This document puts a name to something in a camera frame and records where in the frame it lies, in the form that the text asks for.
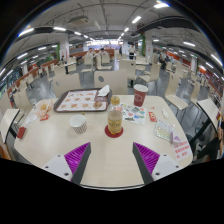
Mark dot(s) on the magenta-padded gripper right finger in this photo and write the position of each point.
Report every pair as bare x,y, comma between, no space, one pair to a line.
146,157

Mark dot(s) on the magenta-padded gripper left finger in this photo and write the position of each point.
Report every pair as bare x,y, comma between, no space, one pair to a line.
77,157

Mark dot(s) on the clear bottle with yellow drink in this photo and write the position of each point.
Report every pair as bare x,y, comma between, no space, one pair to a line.
115,121

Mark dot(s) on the white patterned paper cup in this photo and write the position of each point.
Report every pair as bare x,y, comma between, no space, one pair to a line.
78,125

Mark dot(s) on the white notice with red text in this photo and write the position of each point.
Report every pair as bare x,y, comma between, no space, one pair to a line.
181,150

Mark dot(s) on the flat round red coaster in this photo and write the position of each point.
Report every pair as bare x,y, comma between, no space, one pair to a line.
114,136

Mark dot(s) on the small red snack packet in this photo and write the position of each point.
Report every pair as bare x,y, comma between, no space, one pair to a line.
152,116

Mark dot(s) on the colourful sticker sheet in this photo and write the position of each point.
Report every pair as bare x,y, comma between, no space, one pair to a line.
135,115

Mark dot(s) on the small white packet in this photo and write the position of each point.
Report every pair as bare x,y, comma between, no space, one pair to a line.
165,113

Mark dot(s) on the red sauce packet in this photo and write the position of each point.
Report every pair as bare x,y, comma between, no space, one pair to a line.
44,117

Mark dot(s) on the dark tray with paper liner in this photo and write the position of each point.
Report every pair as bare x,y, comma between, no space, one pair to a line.
78,101

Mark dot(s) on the crumpled food wrapper bag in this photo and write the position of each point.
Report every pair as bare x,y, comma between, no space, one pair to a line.
44,107

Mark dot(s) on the red carton box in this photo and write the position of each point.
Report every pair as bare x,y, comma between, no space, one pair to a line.
21,132

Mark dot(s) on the red paper drink cup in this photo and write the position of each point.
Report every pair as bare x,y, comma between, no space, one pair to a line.
140,96

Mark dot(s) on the white paper napkin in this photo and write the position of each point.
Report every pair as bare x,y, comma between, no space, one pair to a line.
104,91

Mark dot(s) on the beige chair with round hole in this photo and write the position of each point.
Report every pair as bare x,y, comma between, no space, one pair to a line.
65,85
111,81

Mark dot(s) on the white side table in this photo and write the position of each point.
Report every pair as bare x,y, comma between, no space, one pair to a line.
8,119
208,109

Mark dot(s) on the group of beige chairs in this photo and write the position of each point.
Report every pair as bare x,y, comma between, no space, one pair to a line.
155,71

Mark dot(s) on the person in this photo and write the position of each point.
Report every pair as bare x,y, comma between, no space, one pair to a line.
90,52
163,58
101,51
132,50

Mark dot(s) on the ceiling air conditioner unit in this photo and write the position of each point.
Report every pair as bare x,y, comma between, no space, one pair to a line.
78,20

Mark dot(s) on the group of ceiling lights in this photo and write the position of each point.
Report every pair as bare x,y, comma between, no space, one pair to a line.
136,19

